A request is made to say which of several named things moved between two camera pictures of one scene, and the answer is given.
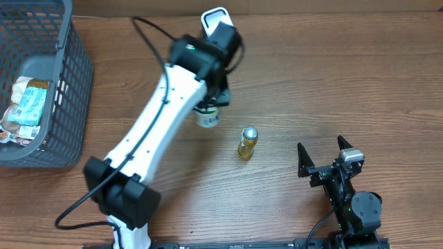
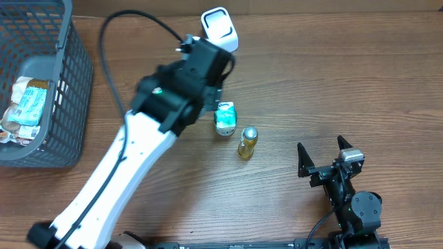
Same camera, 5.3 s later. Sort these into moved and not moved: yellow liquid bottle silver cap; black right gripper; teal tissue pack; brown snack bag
Moved: teal tissue pack
Not moved: yellow liquid bottle silver cap; brown snack bag; black right gripper
